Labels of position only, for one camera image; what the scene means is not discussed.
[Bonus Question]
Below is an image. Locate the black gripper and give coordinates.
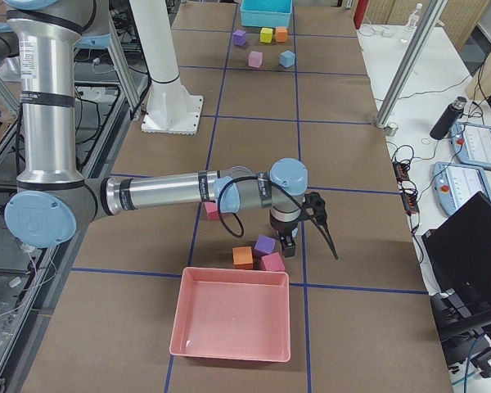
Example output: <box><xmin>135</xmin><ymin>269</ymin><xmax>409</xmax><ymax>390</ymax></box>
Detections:
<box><xmin>269</xmin><ymin>207</ymin><xmax>301</xmax><ymax>257</ymax></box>

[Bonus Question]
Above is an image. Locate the pink foam block far right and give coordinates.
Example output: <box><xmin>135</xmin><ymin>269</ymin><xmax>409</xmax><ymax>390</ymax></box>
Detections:
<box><xmin>260</xmin><ymin>252</ymin><xmax>286</xmax><ymax>272</ymax></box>

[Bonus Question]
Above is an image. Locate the purple foam block right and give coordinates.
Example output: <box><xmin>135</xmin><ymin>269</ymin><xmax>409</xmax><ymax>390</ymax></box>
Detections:
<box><xmin>253</xmin><ymin>235</ymin><xmax>276</xmax><ymax>258</ymax></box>

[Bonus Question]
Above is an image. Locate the purple foam block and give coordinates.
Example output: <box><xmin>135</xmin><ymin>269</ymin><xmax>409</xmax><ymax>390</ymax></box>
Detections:
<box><xmin>253</xmin><ymin>235</ymin><xmax>276</xmax><ymax>258</ymax></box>
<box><xmin>232</xmin><ymin>29</ymin><xmax>247</xmax><ymax>47</ymax></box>

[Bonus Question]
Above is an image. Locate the orange foam block right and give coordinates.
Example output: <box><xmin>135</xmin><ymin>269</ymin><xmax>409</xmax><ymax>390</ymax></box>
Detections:
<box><xmin>232</xmin><ymin>246</ymin><xmax>254</xmax><ymax>270</ymax></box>

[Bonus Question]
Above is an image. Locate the orange foam block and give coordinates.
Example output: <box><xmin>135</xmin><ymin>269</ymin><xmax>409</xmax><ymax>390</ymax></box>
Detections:
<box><xmin>232</xmin><ymin>246</ymin><xmax>254</xmax><ymax>270</ymax></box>
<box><xmin>274</xmin><ymin>26</ymin><xmax>289</xmax><ymax>43</ymax></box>

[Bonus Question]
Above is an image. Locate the pink foam block near green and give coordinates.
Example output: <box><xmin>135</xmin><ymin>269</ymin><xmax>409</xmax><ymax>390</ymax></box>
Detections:
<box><xmin>204</xmin><ymin>201</ymin><xmax>225</xmax><ymax>221</ymax></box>

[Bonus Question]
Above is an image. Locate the pink plastic tray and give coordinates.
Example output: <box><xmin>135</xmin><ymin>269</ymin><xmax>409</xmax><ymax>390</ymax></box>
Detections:
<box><xmin>169</xmin><ymin>267</ymin><xmax>291</xmax><ymax>363</ymax></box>

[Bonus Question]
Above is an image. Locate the black usb hub right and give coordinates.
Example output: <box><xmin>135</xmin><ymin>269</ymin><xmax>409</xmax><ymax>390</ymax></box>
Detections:
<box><xmin>401</xmin><ymin>192</ymin><xmax>420</xmax><ymax>216</ymax></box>

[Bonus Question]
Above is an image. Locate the black usb hub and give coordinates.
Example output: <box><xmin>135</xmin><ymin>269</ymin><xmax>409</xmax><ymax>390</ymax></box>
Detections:
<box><xmin>392</xmin><ymin>162</ymin><xmax>410</xmax><ymax>183</ymax></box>
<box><xmin>401</xmin><ymin>192</ymin><xmax>420</xmax><ymax>216</ymax></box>

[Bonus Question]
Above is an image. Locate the black usb hub left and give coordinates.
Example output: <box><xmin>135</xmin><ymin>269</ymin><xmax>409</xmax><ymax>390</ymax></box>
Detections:
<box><xmin>392</xmin><ymin>162</ymin><xmax>410</xmax><ymax>183</ymax></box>

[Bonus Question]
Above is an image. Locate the teach pendant near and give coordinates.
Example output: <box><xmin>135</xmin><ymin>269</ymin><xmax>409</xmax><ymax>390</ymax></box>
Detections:
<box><xmin>433</xmin><ymin>162</ymin><xmax>491</xmax><ymax>216</ymax></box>

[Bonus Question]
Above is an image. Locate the teach pendant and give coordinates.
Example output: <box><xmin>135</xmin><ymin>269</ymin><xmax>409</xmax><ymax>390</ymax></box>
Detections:
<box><xmin>433</xmin><ymin>162</ymin><xmax>491</xmax><ymax>216</ymax></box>
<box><xmin>449</xmin><ymin>121</ymin><xmax>491</xmax><ymax>170</ymax></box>

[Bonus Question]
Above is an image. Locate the black monitor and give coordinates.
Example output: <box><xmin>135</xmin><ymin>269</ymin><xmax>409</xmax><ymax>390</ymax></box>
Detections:
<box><xmin>422</xmin><ymin>192</ymin><xmax>491</xmax><ymax>305</ymax></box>

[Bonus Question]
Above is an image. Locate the light blue foam block left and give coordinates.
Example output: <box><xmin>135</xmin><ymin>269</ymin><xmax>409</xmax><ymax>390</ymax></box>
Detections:
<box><xmin>279</xmin><ymin>51</ymin><xmax>296</xmax><ymax>69</ymax></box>

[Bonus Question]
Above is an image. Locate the lilac pink foam block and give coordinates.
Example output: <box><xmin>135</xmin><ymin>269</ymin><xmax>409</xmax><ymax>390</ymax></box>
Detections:
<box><xmin>248</xmin><ymin>51</ymin><xmax>264</xmax><ymax>69</ymax></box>

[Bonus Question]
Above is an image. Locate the black monitor stand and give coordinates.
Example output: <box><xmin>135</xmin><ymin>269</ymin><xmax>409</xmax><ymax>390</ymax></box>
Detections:
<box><xmin>430</xmin><ymin>288</ymin><xmax>491</xmax><ymax>342</ymax></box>

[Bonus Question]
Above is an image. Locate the black water bottle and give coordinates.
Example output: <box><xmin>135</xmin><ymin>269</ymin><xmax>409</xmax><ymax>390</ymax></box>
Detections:
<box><xmin>430</xmin><ymin>96</ymin><xmax>467</xmax><ymax>140</ymax></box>

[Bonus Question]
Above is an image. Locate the orange foam block left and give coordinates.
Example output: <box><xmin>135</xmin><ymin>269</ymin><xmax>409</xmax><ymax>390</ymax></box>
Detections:
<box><xmin>274</xmin><ymin>26</ymin><xmax>289</xmax><ymax>43</ymax></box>

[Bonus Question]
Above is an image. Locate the yellow foam block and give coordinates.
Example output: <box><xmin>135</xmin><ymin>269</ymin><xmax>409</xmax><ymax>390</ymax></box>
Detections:
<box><xmin>259</xmin><ymin>27</ymin><xmax>273</xmax><ymax>43</ymax></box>

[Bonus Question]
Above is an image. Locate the purple foam block left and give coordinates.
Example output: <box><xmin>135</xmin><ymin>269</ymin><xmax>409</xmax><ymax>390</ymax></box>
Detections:
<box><xmin>232</xmin><ymin>29</ymin><xmax>247</xmax><ymax>47</ymax></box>

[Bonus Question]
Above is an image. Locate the teach pendant far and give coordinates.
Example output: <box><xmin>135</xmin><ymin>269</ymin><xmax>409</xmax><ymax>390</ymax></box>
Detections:
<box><xmin>449</xmin><ymin>121</ymin><xmax>491</xmax><ymax>170</ymax></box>

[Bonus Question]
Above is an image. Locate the blue plastic tray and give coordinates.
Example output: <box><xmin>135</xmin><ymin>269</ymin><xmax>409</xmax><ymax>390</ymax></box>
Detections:
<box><xmin>240</xmin><ymin>0</ymin><xmax>293</xmax><ymax>28</ymax></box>

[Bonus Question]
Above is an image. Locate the clear plastic bottle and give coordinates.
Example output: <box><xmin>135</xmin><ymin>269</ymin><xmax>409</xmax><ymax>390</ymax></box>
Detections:
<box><xmin>404</xmin><ymin>3</ymin><xmax>423</xmax><ymax>32</ymax></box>

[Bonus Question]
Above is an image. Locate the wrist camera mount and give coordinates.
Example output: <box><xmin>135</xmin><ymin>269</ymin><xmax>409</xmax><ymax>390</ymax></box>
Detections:
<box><xmin>303</xmin><ymin>192</ymin><xmax>327</xmax><ymax>226</ymax></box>

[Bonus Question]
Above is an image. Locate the white pedestal base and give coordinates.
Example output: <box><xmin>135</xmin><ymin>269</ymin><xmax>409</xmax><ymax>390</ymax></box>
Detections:
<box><xmin>130</xmin><ymin>0</ymin><xmax>204</xmax><ymax>135</ymax></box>

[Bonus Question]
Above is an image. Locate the aluminium frame post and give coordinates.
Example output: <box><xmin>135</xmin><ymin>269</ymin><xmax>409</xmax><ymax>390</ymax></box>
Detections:
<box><xmin>375</xmin><ymin>0</ymin><xmax>447</xmax><ymax>129</ymax></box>

